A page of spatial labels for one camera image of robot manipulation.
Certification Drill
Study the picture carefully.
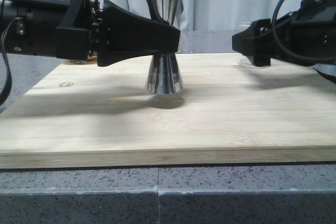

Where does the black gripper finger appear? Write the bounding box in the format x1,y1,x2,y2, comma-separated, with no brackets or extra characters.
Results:
232,19,270,66
97,0,181,67

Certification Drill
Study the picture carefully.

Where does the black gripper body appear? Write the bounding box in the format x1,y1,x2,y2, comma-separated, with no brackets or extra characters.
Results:
1,0,101,61
271,0,335,64

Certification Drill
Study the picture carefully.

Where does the silver steel jigger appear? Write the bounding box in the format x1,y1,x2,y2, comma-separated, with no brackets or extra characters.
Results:
146,0,183,94

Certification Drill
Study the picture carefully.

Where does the clear glass beaker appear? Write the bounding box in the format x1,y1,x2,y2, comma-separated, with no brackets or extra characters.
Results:
238,22,267,69

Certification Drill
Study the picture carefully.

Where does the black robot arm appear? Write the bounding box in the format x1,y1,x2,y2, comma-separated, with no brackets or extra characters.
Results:
1,0,180,67

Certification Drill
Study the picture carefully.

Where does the light wooden cutting board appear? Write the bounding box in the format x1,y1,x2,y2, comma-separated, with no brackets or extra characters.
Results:
1,54,335,168

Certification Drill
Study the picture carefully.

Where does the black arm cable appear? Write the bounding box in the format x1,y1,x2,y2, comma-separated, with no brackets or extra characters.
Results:
0,16,26,106
271,0,336,65

